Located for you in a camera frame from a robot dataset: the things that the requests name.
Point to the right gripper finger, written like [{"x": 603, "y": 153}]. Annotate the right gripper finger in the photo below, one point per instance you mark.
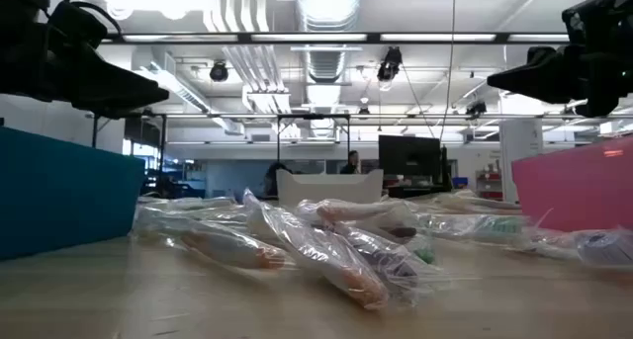
[{"x": 534, "y": 79}]

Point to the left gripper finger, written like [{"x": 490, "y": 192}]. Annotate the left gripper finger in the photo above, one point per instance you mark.
[
  {"x": 114, "y": 87},
  {"x": 121, "y": 112}
]

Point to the small black robot arm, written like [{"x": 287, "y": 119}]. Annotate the small black robot arm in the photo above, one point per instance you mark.
[{"x": 277, "y": 181}]

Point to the white square column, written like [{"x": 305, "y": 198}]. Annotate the white square column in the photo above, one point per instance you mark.
[{"x": 519, "y": 161}]

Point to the teal plastic bin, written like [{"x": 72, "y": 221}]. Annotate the teal plastic bin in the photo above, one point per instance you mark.
[{"x": 59, "y": 195}]

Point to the red storage shelf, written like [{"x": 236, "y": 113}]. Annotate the red storage shelf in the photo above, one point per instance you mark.
[{"x": 489, "y": 186}]

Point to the pink plastic bin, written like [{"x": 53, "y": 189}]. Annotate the pink plastic bin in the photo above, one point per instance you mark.
[{"x": 578, "y": 191}]

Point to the blue crate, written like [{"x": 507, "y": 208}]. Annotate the blue crate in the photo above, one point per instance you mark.
[{"x": 460, "y": 182}]

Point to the white plastic bin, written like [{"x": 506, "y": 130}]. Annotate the white plastic bin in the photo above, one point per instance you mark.
[{"x": 329, "y": 188}]

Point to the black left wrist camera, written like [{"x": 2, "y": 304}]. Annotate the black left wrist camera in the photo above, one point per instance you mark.
[{"x": 74, "y": 25}]

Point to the black hanging camera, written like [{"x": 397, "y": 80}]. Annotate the black hanging camera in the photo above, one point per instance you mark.
[
  {"x": 219, "y": 72},
  {"x": 476, "y": 109},
  {"x": 390, "y": 62}
]

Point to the black frame bar with lights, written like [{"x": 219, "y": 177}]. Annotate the black frame bar with lights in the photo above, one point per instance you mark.
[{"x": 373, "y": 37}]

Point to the black workstation frame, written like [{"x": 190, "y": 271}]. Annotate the black workstation frame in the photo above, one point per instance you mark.
[{"x": 314, "y": 116}]

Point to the silver ventilation duct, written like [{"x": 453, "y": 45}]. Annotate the silver ventilation duct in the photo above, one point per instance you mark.
[{"x": 326, "y": 62}]

